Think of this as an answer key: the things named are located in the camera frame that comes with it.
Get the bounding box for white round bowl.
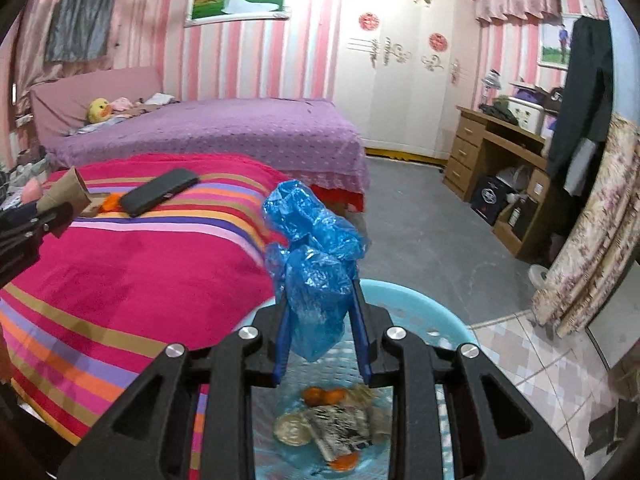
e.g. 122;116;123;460
274;410;313;447

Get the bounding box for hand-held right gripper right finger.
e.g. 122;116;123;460
350;277;586;480

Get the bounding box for light blue plastic basket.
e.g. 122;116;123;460
190;278;483;480

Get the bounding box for brown cardboard tube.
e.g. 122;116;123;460
37;167;93;216

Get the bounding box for dark hanging clothes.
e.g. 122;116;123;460
545;16;615;196

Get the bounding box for small framed photo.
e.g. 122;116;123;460
537;12;576;70

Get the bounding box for white wardrobe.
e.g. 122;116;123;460
332;0;483;161

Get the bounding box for grey hanging cloth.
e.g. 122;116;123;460
44;0;118;65

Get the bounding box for black cap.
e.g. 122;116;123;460
542;87;566;113

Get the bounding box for small white bin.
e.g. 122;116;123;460
527;262;551;296

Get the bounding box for white electric fan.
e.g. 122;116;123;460
495;165;531;193

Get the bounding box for dark green jacket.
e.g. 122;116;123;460
479;100;521;126

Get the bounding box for black zip case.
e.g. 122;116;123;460
120;168;201;218

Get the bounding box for orange cloth bag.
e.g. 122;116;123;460
302;386;347;407

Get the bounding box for pink covered headboard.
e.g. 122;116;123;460
27;65;166;148

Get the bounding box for dark folded box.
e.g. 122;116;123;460
585;400;640;456

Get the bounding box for white storage box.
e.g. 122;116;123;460
505;95;546;128

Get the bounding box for desk lamp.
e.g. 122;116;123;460
480;69;503;106

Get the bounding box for light blue striped curtain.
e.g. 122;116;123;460
600;0;640;126

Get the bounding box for wooden desk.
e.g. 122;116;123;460
442;105;556;261

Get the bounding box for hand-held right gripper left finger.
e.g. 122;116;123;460
57;285;293;480

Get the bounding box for blue plastic bag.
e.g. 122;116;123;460
262;178;369;363

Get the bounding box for yellow duck plush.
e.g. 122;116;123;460
87;98;113;125

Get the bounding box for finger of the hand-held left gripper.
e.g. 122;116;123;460
0;202;43;233
0;201;76;288

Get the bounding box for black white printed wrapper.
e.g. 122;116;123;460
305;402;376;461

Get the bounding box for floral beige curtain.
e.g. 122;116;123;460
530;112;640;338

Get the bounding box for black printed box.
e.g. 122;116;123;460
470;174;511;226

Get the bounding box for purple dotted bed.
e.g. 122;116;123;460
42;97;371;206

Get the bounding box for pink long curtain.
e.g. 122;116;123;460
10;0;176;86

